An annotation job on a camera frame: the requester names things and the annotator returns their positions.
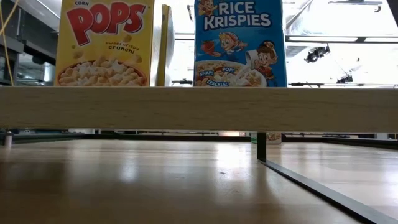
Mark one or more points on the yellow Corn Pops cereal box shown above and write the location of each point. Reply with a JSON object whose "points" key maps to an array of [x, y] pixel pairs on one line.
{"points": [[105, 46], [168, 46]]}

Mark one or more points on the blue Rice Krispies cereal box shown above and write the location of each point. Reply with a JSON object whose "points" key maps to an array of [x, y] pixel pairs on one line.
{"points": [[239, 46]]}

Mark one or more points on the black T-shaped stand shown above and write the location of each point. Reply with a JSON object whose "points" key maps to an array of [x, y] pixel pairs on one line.
{"points": [[306, 84]]}

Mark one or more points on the black ceiling fixture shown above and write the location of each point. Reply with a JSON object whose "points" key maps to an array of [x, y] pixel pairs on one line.
{"points": [[345, 79], [315, 54]]}

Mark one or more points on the long ceiling light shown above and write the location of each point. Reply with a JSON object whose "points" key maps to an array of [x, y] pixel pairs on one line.
{"points": [[342, 39]]}

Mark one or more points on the wooden shelf with black frame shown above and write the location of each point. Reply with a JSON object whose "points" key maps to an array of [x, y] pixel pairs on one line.
{"points": [[186, 107]]}

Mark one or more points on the black metal table frame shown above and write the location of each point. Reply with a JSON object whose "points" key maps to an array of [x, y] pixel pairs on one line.
{"points": [[93, 137]]}

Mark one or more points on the small white post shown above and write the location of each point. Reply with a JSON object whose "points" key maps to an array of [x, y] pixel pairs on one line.
{"points": [[8, 140]]}

